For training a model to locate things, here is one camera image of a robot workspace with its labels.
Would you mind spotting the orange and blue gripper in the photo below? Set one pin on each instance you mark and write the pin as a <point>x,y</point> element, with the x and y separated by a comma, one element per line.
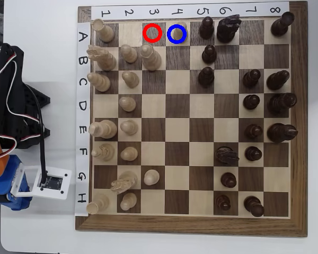
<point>0,191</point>

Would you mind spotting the light wooden pawn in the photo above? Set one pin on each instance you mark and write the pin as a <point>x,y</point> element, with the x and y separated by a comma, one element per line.
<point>178,33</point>
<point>151,177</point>
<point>127,103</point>
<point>129,153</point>
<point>128,127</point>
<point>127,201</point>
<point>128,54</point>
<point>130,79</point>

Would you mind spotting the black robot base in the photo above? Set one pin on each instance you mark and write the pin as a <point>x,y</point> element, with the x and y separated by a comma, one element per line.
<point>43,99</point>

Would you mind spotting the light wooden rook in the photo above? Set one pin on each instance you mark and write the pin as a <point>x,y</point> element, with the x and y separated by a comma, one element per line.
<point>104,31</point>
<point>98,205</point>

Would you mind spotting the light wooden bishop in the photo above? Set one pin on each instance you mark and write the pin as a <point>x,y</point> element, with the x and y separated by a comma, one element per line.
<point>104,152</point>
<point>100,82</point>

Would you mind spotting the white paper strip with letters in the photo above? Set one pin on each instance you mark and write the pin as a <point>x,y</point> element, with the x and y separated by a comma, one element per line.
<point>82,119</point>

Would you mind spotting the light wooden knight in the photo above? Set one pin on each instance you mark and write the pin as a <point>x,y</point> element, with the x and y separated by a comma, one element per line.
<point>125,181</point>
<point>104,59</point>

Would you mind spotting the light wooden king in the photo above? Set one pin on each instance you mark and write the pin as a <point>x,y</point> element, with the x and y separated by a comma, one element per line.
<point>104,129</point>

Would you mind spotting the wooden chessboard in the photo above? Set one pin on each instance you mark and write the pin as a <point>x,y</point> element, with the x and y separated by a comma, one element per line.
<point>175,225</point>

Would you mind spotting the black pawn at H6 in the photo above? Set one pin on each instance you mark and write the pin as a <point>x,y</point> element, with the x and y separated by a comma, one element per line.
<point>222,203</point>

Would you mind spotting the dark wooden pawn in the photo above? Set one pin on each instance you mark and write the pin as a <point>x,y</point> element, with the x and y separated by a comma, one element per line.
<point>253,154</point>
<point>208,54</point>
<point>251,78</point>
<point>206,77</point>
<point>228,180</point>
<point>206,29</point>
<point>253,131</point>
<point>251,102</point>

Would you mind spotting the dark wooden knight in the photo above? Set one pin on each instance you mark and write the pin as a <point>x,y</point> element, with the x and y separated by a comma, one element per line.
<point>225,156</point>
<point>226,30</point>

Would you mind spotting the dark wooden rook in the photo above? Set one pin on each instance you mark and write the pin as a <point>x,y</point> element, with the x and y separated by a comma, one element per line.
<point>254,207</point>
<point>281,25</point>

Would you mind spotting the white paper strip with numbers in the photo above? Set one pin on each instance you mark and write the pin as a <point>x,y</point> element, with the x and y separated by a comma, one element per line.
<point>164,12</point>

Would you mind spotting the dark wooden king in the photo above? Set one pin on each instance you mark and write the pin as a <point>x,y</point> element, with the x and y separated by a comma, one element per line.
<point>281,132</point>

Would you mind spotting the dark wooden queen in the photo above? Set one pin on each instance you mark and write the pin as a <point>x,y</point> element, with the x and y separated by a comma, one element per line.
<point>281,103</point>

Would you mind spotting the dark wooden bishop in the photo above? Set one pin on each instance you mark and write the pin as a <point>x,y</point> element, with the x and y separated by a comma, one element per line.
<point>277,80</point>

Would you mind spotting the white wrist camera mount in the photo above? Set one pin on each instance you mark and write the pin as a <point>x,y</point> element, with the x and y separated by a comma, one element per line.
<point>55,190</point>

